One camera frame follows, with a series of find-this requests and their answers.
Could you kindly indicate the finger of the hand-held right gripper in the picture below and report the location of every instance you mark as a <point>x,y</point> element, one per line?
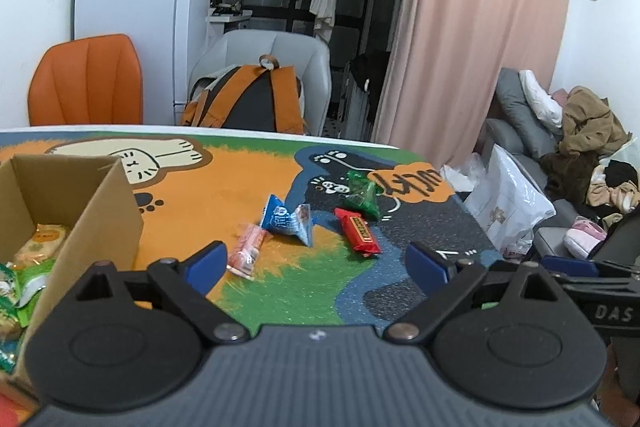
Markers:
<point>570,266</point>

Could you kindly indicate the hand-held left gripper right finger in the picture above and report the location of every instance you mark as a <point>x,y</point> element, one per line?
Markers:
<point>425,264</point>

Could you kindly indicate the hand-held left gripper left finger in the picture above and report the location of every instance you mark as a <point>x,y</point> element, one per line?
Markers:
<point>205,264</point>

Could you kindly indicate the brown cardboard box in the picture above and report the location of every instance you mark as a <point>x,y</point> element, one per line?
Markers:
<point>107,227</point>

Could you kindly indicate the beige bread packet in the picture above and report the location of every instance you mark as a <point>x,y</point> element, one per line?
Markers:
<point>42,242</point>

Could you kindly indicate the small green snack packet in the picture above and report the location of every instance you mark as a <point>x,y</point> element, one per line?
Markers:
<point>32,284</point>

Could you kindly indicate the pink slipper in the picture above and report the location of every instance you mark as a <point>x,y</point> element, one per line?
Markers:
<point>585,237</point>

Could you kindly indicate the clear pink snack packet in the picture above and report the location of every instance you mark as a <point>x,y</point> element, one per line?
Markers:
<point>246,249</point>

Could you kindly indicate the red snack packet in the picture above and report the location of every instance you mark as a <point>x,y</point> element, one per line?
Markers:
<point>359,233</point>

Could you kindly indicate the printed cartoon table mat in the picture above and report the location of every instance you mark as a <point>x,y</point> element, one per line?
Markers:
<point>240,187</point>

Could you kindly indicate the green triangular candy packet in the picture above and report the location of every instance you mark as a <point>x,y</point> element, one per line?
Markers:
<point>364,197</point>

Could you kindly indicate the white plastic bag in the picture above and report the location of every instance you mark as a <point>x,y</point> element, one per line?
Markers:
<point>510,197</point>

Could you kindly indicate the blue snack packet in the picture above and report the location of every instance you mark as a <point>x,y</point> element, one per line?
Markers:
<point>287,219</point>

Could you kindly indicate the clear plastic bag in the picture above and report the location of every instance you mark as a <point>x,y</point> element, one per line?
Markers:
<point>462,172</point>

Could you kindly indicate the brown jacket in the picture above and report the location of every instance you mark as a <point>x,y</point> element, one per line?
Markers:
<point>590,127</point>

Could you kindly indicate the grey sofa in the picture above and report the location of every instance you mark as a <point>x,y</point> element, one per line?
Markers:
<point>520,117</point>

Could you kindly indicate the orange and black backpack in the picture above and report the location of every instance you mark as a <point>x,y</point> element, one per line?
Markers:
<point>250,102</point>

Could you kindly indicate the white pillow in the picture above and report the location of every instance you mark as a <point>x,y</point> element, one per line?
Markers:
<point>542,99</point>

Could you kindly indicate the black garment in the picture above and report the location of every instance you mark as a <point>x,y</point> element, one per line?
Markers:
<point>370,74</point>

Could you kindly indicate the orange chair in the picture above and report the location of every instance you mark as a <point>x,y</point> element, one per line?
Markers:
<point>85,82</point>

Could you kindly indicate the grey chair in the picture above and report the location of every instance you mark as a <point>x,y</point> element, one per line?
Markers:
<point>310,72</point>

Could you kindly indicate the pink curtain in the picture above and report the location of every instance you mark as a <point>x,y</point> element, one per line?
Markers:
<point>475,32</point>

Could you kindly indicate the white refrigerator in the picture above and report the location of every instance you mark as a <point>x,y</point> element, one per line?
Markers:
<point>135,7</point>

